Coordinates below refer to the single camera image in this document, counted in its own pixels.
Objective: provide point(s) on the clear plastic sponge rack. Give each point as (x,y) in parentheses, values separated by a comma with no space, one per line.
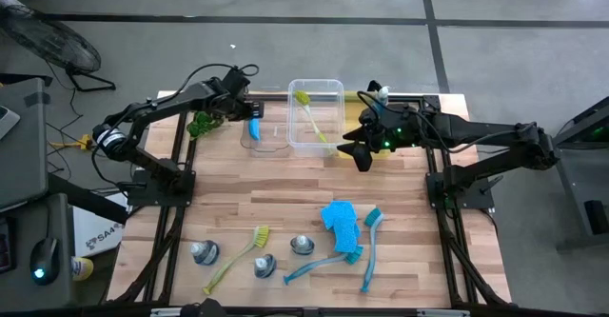
(271,138)

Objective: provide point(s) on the grey desk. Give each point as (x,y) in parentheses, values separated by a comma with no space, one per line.
(24,164)

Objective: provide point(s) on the blue sponge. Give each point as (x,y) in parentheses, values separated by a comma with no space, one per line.
(338,216)
(254,129)
(346,241)

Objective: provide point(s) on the blue dish soap bottle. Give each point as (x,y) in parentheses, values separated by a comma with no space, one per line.
(383,93)
(207,254)
(265,267)
(302,245)

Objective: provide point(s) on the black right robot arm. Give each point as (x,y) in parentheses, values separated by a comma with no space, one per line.
(476,126)

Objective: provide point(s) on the yellow cup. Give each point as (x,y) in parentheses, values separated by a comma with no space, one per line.
(83,268)

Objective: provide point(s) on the black keyboard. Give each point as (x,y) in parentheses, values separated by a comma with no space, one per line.
(4,245)

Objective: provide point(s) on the white cardboard box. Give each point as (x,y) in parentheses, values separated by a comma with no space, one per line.
(95,231)

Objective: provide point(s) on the yellow plastic tray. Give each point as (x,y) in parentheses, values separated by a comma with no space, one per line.
(351,110)

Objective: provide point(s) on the silver metal bracket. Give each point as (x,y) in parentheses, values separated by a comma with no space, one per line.
(164,312)
(442,313)

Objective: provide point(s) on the black table clamp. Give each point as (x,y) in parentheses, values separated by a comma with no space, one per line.
(374,85)

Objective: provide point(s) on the dark equipment cart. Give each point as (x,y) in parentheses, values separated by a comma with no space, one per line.
(583,184)

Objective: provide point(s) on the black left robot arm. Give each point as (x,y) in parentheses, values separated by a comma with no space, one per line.
(166,103)

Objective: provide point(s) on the black floor fan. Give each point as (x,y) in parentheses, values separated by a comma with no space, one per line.
(52,41)

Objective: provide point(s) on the green leafy plant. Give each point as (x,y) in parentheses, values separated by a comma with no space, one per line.
(202,124)

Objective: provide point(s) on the black computer mouse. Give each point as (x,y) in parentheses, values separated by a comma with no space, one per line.
(45,260)

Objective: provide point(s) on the black aluminium table frame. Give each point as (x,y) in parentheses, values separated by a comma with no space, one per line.
(361,311)

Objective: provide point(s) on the blue dish brush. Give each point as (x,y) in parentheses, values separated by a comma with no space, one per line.
(373,217)
(354,256)

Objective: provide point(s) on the clear plastic bin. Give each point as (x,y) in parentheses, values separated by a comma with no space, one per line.
(328,98)

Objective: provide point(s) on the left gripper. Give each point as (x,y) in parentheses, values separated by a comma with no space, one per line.
(230,95)

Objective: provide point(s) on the black metal beam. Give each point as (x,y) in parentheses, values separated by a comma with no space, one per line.
(85,200)

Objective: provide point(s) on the silver laptop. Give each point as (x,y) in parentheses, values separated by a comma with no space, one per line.
(7,122)

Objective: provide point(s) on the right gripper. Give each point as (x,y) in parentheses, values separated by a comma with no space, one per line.
(395,129)

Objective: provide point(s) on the yellow-green dish brush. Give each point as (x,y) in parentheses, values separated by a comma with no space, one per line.
(301,98)
(261,235)

